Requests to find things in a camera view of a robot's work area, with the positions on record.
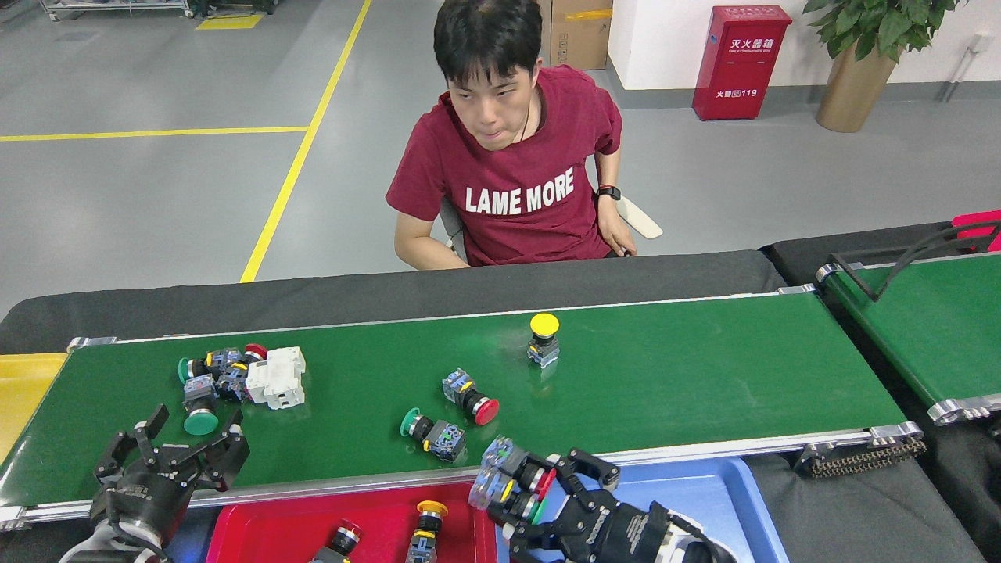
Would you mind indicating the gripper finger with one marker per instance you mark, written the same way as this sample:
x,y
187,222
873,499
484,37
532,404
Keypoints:
x,y
129,453
547,543
223,461
586,477

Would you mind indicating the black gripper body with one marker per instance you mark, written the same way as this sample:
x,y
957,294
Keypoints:
x,y
626,536
141,500

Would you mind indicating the white circuit breaker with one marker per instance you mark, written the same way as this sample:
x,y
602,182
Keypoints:
x,y
275,379

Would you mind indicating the yellow push button switch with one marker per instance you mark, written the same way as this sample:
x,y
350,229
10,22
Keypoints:
x,y
432,508
544,324

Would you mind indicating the person's right forearm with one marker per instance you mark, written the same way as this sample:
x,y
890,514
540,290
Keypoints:
x,y
422,246

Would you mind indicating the person's left forearm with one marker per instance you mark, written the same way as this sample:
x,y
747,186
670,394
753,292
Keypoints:
x,y
608,172

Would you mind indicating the red plastic tray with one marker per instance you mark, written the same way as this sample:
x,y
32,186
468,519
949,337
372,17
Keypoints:
x,y
266,532

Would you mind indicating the blue plastic tray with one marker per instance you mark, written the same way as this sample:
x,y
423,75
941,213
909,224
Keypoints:
x,y
704,493

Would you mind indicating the yellow plastic tray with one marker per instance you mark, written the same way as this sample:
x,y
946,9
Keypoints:
x,y
27,391

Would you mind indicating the green conveyor belt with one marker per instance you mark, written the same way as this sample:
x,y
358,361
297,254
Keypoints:
x,y
923,336
665,375

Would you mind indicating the person's left hand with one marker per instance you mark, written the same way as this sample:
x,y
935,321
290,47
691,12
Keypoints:
x,y
616,231

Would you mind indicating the black table cloth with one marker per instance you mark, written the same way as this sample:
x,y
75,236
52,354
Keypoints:
x,y
798,250
313,293

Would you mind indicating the grey office chair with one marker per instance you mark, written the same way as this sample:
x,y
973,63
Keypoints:
x,y
641,219

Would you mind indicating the black wristwatch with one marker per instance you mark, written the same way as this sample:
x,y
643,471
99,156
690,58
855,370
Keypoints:
x,y
609,193

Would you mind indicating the person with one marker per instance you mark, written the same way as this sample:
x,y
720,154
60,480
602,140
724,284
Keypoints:
x,y
508,156

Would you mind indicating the red fire extinguisher box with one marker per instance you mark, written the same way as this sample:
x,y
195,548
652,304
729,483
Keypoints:
x,y
743,66

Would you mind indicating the brown cardboard box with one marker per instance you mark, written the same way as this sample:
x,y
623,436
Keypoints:
x,y
583,35

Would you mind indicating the metal wheeled rack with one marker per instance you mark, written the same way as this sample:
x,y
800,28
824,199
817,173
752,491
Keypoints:
x,y
117,6

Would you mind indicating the dark machine base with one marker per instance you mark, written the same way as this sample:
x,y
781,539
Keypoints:
x,y
235,5

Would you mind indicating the red plastic bin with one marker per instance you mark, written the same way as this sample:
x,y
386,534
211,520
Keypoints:
x,y
977,227

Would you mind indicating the gold plant pot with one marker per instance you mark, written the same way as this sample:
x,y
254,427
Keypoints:
x,y
854,94

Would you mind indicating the green leafy plant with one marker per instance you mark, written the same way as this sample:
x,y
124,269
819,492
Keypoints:
x,y
876,23

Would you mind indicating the grey metal pipe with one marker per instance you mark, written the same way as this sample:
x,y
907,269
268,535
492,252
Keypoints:
x,y
960,70

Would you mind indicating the black metal guide frame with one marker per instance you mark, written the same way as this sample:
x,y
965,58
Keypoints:
x,y
854,275

